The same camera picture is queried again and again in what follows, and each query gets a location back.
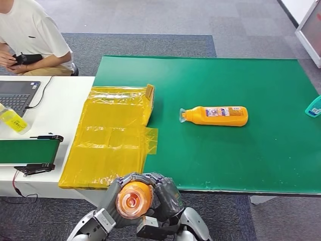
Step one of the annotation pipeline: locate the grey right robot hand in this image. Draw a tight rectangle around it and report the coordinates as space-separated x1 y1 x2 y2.
150 174 185 223

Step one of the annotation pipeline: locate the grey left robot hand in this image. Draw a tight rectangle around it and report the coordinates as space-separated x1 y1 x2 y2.
99 172 156 229

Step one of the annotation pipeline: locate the orange bottle with clear cap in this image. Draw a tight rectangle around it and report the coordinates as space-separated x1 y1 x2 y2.
179 106 249 128
115 181 154 220

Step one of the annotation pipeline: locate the clear bottle with yellow label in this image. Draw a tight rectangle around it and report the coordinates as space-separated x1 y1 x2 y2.
0 103 32 136

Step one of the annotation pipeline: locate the teal bottle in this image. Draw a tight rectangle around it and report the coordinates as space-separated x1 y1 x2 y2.
304 95 321 118

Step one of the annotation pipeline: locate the white table foot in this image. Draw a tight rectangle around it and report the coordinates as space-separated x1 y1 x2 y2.
75 189 111 208
249 195 277 205

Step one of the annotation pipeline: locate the yellow plastic wrapped board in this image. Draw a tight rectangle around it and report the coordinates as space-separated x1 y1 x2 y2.
58 84 158 191

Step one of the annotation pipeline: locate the green belt conveyor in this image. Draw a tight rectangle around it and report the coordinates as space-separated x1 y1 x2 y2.
0 134 64 176

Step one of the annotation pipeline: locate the green table mat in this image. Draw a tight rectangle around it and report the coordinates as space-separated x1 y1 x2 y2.
93 55 321 196

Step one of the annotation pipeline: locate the dark grey laptop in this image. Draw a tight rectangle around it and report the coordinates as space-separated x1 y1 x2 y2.
0 80 41 117

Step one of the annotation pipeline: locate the black handheld controller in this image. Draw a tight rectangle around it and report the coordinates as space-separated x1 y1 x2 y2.
12 52 44 66

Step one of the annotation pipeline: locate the seated person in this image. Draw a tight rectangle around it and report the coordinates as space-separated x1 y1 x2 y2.
0 0 79 77

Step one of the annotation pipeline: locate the white framed board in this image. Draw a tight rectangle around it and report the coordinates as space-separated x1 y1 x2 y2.
295 0 321 69

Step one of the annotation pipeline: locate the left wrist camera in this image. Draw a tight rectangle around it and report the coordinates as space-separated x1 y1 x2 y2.
93 208 117 234

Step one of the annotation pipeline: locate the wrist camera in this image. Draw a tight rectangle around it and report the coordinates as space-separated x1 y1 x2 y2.
136 215 182 240
93 208 117 234

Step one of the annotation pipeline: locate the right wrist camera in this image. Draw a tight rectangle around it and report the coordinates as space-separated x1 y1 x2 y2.
136 215 182 240

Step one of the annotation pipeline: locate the red and black wire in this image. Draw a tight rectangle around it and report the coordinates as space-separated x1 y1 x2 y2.
5 170 38 204

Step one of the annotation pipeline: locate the black laptop cable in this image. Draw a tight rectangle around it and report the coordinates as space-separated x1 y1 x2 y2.
26 76 54 110

